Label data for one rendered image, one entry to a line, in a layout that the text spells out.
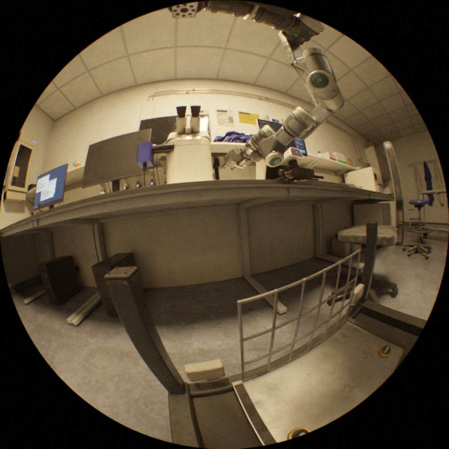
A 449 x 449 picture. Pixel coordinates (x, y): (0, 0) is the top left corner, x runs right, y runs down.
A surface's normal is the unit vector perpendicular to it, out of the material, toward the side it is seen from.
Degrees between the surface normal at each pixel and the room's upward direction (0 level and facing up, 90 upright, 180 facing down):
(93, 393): 0
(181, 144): 90
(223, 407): 0
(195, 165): 91
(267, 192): 90
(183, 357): 0
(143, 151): 90
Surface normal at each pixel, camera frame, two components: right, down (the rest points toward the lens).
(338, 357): -0.09, -0.99
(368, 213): -0.97, 0.10
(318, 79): -0.81, 0.23
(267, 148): -0.83, -0.02
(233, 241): 0.22, 0.03
